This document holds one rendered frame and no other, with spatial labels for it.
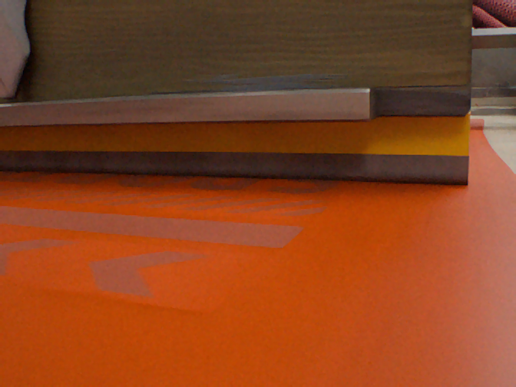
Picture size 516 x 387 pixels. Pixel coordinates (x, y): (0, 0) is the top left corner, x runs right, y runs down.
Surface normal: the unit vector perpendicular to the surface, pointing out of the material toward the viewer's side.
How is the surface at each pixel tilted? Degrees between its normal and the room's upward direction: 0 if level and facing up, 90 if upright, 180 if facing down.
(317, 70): 92
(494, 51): 90
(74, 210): 0
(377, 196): 0
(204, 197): 0
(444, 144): 92
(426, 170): 92
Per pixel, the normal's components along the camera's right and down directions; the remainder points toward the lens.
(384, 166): -0.37, 0.23
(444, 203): -0.04, -0.98
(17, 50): 0.50, 0.45
